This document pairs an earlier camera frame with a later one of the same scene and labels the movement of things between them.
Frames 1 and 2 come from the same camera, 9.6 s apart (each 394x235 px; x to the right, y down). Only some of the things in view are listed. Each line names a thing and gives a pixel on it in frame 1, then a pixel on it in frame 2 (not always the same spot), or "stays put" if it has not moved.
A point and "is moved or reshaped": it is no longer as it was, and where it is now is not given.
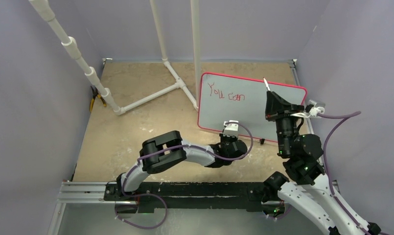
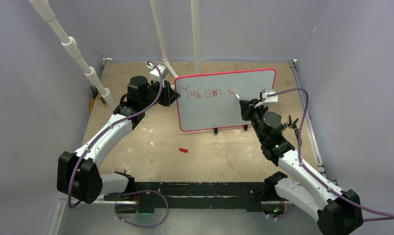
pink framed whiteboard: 223,98 is moved or reshaped
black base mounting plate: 200,195 stays put
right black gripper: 275,104 -> 248,108
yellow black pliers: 96,94 stays put
